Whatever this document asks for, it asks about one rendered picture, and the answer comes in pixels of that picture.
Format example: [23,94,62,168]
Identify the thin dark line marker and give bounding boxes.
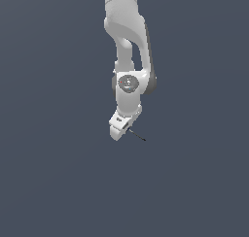
[127,127,147,142]

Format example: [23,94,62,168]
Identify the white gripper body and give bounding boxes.
[108,105,143,133]

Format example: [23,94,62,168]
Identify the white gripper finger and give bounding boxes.
[109,125,125,142]

